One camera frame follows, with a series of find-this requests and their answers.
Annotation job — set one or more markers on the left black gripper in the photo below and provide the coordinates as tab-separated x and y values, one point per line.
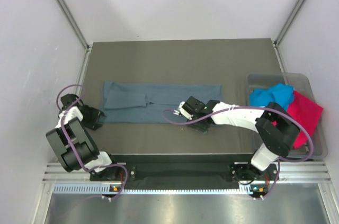
96	114

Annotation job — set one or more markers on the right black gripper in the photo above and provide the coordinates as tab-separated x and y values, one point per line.
203	128

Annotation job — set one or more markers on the grey-blue t-shirt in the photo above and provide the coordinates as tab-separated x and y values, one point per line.
145	102

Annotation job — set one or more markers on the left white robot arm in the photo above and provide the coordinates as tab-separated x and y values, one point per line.
70	140

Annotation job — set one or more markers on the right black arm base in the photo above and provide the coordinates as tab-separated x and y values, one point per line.
247	172

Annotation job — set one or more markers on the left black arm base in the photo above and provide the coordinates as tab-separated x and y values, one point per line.
117	173

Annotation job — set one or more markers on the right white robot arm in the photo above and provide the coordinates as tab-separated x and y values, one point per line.
274	126

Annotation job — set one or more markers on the bright blue t-shirt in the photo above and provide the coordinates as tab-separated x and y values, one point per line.
279	93

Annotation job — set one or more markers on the magenta t-shirt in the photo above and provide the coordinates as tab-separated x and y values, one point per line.
306	112

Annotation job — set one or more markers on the slotted cable duct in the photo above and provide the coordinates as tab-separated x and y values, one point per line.
113	188

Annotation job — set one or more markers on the right aluminium frame post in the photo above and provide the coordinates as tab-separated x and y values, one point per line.
289	21

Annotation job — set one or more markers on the aluminium frame post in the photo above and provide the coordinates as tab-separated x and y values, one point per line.
289	21
71	21

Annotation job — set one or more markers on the front aluminium rail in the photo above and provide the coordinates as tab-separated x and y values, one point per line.
303	172

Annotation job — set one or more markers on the left aluminium frame post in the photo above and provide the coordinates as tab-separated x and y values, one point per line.
71	21

